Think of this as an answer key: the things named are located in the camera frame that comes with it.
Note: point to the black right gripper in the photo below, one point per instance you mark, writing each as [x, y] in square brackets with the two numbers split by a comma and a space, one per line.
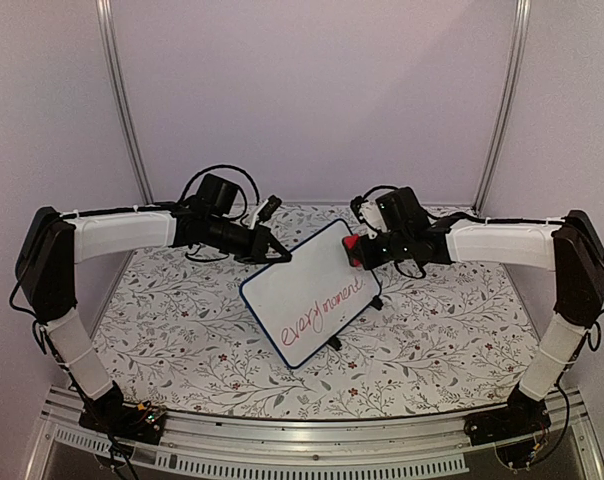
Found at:
[367, 257]

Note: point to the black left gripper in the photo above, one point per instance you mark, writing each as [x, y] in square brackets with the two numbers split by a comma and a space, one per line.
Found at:
[258, 250]

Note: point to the red whiteboard eraser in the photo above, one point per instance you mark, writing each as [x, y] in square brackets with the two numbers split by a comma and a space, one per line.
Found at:
[349, 244]

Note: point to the small whiteboard blue frame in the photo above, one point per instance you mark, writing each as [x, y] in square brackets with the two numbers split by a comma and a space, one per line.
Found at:
[302, 304]

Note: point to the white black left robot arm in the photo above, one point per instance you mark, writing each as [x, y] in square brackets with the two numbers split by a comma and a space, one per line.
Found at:
[57, 245]

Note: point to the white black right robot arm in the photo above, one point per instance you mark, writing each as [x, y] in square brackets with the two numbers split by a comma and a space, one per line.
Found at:
[568, 246]

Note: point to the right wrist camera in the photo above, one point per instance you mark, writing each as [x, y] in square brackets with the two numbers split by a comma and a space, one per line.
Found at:
[387, 208]

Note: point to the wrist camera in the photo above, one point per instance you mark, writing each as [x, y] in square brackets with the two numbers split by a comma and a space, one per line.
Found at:
[387, 208]
[263, 212]

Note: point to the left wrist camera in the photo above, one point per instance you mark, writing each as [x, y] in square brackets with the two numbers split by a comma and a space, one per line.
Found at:
[263, 212]

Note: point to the front aluminium rail frame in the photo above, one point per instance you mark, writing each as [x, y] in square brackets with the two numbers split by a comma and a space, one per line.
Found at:
[199, 446]

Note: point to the right rear aluminium post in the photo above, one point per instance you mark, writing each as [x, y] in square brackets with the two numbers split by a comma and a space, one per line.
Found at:
[516, 53]

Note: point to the aluminium post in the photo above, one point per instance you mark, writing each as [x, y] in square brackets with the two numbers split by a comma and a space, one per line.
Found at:
[516, 53]
[106, 24]

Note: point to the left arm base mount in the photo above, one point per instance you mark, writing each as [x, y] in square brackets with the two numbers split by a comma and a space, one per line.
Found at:
[110, 414]

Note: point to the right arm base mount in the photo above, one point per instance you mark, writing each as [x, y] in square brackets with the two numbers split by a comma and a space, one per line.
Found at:
[521, 415]

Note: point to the left rear aluminium post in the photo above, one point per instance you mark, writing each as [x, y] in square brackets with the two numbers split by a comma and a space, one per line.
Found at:
[106, 24]

